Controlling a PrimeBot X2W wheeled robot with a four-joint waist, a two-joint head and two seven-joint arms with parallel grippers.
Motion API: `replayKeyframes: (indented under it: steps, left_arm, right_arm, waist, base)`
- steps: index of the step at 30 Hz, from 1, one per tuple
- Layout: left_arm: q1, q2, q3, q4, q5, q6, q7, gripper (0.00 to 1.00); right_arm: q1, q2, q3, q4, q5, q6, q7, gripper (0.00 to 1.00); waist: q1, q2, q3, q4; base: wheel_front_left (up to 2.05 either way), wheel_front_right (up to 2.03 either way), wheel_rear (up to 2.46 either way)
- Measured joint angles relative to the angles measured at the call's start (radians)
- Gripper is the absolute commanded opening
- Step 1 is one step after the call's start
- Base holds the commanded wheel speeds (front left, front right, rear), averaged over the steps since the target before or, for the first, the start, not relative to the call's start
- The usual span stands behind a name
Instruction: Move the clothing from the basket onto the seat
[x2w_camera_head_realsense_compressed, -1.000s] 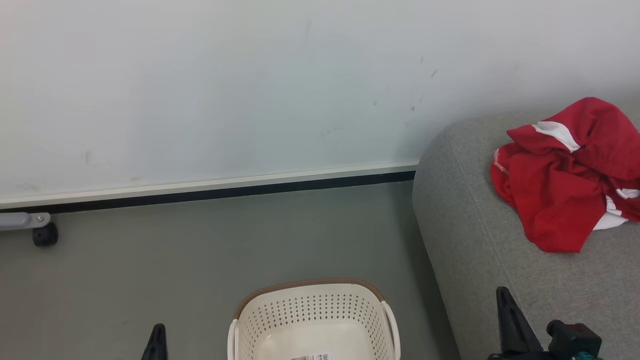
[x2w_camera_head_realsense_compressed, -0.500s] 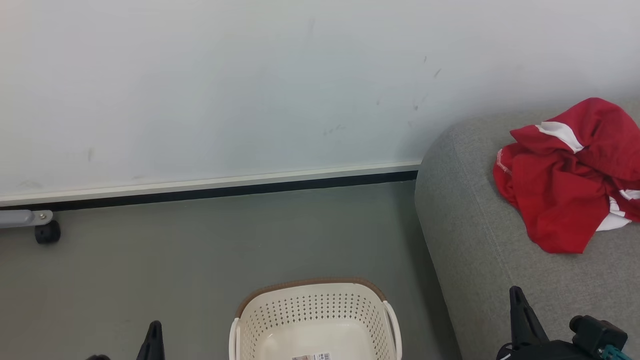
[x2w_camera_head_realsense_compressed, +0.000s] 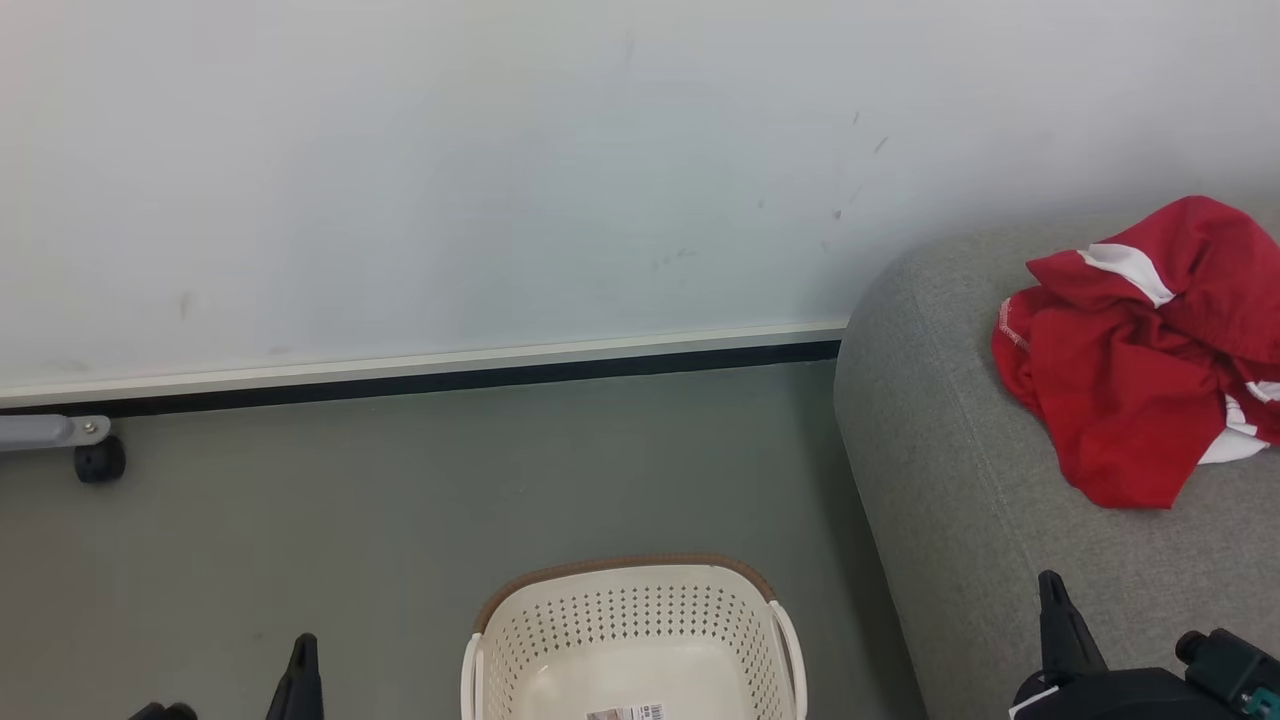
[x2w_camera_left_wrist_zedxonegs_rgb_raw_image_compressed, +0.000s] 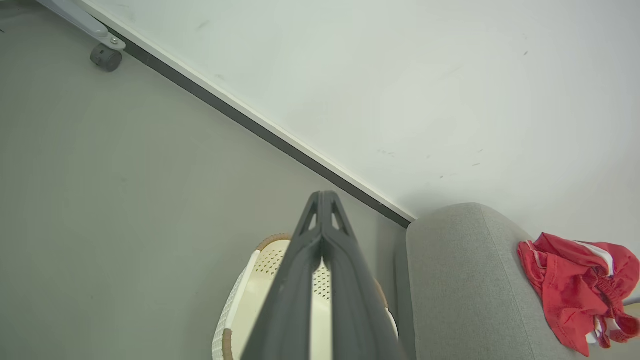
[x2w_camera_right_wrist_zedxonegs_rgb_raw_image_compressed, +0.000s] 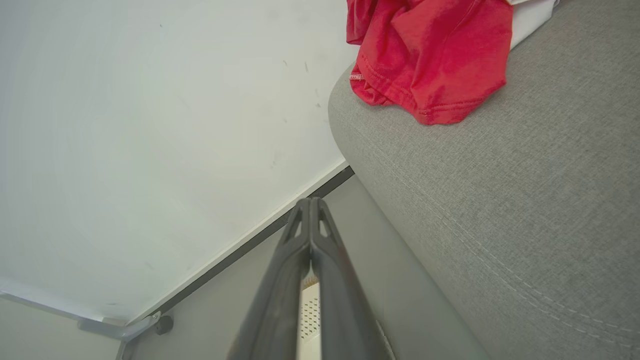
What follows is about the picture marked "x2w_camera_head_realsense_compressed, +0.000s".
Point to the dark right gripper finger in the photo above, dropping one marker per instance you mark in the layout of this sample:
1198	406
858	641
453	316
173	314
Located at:
1066	630

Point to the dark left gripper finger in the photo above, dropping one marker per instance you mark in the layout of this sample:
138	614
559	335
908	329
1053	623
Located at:
165	713
297	690

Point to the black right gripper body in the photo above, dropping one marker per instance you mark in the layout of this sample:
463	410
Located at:
1130	697

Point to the red white clothing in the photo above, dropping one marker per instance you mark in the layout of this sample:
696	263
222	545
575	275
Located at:
1120	400

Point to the barcode sticker in basket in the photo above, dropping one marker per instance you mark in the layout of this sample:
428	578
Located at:
628	713

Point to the cream perforated laundry basket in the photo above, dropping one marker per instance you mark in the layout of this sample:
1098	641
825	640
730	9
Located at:
620	610

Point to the teal connector on right gripper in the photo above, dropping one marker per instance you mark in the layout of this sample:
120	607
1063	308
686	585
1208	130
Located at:
1235	668

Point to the grey fabric sofa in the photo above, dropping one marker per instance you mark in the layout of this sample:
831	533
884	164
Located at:
950	500

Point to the small black caster wheel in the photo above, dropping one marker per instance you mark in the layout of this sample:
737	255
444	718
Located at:
99	460

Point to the grey metal cart leg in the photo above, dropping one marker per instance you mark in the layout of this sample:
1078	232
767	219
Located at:
45	431

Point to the black white wall baseboard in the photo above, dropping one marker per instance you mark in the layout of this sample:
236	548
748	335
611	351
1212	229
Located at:
420	372

